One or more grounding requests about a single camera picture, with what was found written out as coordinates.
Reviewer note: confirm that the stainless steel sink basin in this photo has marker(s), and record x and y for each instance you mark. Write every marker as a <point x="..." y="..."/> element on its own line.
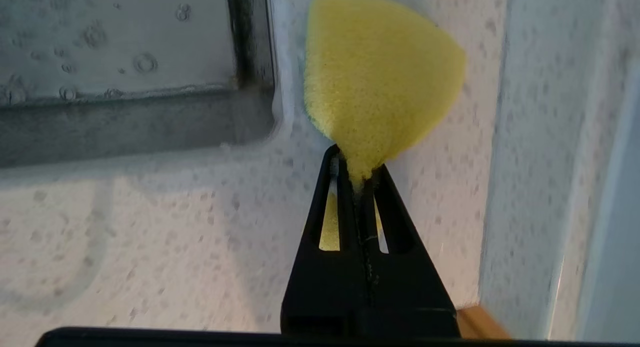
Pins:
<point x="125" y="47"/>

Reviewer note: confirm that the light wooden cabinet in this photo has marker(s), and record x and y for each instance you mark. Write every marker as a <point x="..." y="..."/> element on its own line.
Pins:
<point x="480" y="324"/>

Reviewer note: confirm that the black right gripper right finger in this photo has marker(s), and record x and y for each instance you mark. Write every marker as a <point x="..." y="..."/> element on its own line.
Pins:
<point x="405" y="297"/>

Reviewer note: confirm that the yellow green sponge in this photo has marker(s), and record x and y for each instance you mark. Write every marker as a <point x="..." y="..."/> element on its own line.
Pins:
<point x="380" y="72"/>

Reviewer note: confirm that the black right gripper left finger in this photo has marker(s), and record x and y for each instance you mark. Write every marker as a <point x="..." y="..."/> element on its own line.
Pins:
<point x="325" y="297"/>

